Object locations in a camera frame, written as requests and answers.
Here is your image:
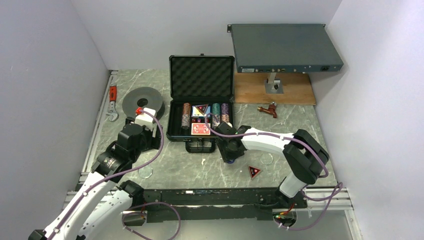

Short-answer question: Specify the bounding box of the purple orange chip stack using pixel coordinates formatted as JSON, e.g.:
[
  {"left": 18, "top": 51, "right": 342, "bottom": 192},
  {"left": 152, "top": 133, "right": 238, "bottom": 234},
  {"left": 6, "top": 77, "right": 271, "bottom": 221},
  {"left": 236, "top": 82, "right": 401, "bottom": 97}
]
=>
[{"left": 221, "top": 103, "right": 230, "bottom": 124}]

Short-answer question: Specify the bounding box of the clear round lid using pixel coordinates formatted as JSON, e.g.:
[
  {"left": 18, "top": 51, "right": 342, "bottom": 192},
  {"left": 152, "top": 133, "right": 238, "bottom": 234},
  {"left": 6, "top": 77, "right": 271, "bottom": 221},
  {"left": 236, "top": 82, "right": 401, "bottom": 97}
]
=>
[
  {"left": 260, "top": 153, "right": 274, "bottom": 165},
  {"left": 137, "top": 165, "right": 153, "bottom": 179}
]

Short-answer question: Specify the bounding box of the grey rack network device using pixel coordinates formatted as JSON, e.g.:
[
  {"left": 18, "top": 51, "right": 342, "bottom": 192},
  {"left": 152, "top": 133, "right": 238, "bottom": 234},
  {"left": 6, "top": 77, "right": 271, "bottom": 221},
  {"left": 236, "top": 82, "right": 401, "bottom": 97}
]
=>
[{"left": 227, "top": 23, "right": 344, "bottom": 73}]

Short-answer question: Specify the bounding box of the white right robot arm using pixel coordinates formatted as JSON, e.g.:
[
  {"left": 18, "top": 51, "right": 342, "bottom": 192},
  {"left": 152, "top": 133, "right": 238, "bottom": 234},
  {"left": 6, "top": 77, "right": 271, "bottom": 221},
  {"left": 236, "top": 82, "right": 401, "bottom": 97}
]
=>
[{"left": 205, "top": 121, "right": 330, "bottom": 208}]

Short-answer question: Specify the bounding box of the grey poker chip stack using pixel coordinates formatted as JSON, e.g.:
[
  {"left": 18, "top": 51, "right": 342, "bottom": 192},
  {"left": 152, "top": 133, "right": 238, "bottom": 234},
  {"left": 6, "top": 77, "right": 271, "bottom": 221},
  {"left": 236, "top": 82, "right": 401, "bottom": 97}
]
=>
[{"left": 181, "top": 114, "right": 191, "bottom": 130}]

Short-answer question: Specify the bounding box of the red triangle token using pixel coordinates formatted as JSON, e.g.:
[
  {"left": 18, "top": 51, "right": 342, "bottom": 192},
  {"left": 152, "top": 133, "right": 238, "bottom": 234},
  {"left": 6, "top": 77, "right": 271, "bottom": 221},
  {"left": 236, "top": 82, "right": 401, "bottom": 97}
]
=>
[
  {"left": 247, "top": 165, "right": 263, "bottom": 180},
  {"left": 193, "top": 104, "right": 210, "bottom": 116}
]

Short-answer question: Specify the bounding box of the blue playing card deck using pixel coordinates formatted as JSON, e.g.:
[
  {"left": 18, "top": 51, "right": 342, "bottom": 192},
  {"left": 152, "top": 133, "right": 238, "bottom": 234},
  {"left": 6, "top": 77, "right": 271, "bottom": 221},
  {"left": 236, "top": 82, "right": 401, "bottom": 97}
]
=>
[{"left": 191, "top": 104, "right": 211, "bottom": 118}]

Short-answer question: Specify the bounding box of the wooden base board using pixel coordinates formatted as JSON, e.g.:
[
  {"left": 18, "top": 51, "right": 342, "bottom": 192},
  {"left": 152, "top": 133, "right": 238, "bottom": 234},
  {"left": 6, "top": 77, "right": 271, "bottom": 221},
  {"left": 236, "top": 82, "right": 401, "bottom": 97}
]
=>
[{"left": 234, "top": 73, "right": 317, "bottom": 106}]

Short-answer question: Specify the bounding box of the red adjustable wrench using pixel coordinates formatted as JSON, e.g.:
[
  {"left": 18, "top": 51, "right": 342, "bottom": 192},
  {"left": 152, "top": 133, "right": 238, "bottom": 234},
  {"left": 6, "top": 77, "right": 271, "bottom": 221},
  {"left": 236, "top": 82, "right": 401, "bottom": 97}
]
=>
[{"left": 106, "top": 75, "right": 119, "bottom": 122}]

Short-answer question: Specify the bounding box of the brass red valve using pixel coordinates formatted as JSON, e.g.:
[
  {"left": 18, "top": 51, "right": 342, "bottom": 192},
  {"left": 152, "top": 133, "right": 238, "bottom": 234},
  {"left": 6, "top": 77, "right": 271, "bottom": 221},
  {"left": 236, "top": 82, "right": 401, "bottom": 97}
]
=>
[{"left": 257, "top": 101, "right": 278, "bottom": 119}]

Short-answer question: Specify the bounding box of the green orange chip stack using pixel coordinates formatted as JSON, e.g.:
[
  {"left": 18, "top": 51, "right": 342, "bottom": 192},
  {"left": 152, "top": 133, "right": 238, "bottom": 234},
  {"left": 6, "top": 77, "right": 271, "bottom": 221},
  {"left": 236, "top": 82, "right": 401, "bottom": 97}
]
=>
[{"left": 212, "top": 103, "right": 221, "bottom": 129}]

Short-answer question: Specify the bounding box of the black filament spool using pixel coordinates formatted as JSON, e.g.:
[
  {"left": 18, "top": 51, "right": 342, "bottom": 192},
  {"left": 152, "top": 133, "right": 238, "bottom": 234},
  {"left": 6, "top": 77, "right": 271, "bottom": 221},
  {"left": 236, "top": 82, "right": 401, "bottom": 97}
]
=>
[{"left": 122, "top": 87, "right": 165, "bottom": 120}]

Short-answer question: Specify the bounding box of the orange poker chip stack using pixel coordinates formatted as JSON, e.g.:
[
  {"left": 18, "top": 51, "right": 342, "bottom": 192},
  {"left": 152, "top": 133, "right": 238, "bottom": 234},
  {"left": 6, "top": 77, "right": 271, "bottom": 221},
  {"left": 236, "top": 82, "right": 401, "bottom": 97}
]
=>
[{"left": 182, "top": 102, "right": 191, "bottom": 116}]

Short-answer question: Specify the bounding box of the red playing card deck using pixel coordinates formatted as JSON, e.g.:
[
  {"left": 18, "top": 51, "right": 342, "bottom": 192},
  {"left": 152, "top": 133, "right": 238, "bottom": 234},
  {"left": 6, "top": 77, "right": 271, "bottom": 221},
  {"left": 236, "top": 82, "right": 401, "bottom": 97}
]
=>
[{"left": 191, "top": 123, "right": 211, "bottom": 136}]

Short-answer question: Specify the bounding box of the metal device stand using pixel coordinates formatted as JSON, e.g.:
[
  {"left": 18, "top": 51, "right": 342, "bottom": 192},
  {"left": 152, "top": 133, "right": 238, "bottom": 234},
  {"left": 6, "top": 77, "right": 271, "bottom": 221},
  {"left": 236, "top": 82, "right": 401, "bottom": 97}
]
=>
[{"left": 264, "top": 72, "right": 284, "bottom": 94}]

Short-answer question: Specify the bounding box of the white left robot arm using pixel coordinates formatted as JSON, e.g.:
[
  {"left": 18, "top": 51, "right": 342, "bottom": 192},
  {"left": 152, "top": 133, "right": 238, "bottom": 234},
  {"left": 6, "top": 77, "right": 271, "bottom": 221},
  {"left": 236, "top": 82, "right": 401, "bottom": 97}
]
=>
[{"left": 28, "top": 107, "right": 164, "bottom": 240}]

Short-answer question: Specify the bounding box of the black poker set case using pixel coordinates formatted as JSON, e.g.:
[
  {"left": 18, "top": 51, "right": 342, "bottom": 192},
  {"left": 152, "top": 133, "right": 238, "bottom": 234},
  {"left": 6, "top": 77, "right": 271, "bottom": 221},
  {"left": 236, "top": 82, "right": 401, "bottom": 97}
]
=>
[{"left": 166, "top": 54, "right": 235, "bottom": 153}]

